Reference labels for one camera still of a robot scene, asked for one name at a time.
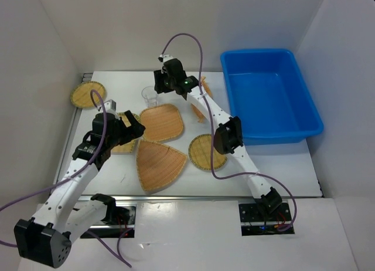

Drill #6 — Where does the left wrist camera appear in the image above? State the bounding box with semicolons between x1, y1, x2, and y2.
104;99;117;112

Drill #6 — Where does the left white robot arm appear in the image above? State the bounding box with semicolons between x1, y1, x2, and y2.
13;111;145;268

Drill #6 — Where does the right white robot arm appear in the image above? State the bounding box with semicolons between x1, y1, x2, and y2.
154;55;282;221

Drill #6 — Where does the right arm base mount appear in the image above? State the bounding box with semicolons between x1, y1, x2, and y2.
238;202;295;236

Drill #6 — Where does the round bamboo tray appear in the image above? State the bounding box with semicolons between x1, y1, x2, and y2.
188;134;227;171
70;81;107;109

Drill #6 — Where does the boat-shaped orange woven basket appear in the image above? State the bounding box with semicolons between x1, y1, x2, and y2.
191;76;213;123

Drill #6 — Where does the rounded square orange woven tray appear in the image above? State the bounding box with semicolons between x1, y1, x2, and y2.
139;104;184;142

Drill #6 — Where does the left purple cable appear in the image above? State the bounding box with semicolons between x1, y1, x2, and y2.
0;90;132;268

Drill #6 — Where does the trapezoid yellow bamboo tray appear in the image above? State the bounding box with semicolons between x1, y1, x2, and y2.
111;112;139;154

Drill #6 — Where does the fan-shaped orange woven tray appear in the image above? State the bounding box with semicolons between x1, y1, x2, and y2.
136;140;188;192

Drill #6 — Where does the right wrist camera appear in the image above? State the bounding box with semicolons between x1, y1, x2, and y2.
158;54;173;63

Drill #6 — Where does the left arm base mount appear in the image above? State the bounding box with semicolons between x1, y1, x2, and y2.
80;204;137;239

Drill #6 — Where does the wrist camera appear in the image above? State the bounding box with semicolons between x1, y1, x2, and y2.
104;99;117;112
158;54;173;63

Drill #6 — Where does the blue plastic bin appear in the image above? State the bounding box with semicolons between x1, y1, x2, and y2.
220;49;323;145

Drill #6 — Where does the clear plastic cup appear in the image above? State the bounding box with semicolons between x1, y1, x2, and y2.
141;86;158;108

